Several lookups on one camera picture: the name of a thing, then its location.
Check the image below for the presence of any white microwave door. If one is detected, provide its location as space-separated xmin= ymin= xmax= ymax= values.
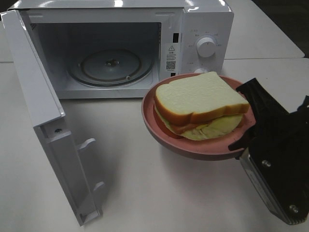
xmin=1 ymin=10 xmax=104 ymax=225

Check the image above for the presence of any pink round plate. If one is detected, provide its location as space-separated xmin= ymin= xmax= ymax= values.
xmin=141 ymin=73 xmax=255 ymax=160

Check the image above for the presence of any toast sandwich with lettuce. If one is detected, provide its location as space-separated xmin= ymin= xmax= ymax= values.
xmin=154 ymin=72 xmax=250 ymax=141

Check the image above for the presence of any white microwave oven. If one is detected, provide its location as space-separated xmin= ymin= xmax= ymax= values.
xmin=7 ymin=0 xmax=234 ymax=99

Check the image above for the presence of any white timer knob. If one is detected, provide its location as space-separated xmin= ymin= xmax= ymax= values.
xmin=194 ymin=68 xmax=208 ymax=73

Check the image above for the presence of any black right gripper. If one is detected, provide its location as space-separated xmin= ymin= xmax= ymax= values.
xmin=228 ymin=78 xmax=309 ymax=225

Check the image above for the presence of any upper white power knob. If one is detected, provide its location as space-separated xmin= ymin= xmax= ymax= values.
xmin=196 ymin=35 xmax=216 ymax=58

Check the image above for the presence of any white warning label sticker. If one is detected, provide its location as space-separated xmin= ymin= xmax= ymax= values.
xmin=164 ymin=43 xmax=178 ymax=72

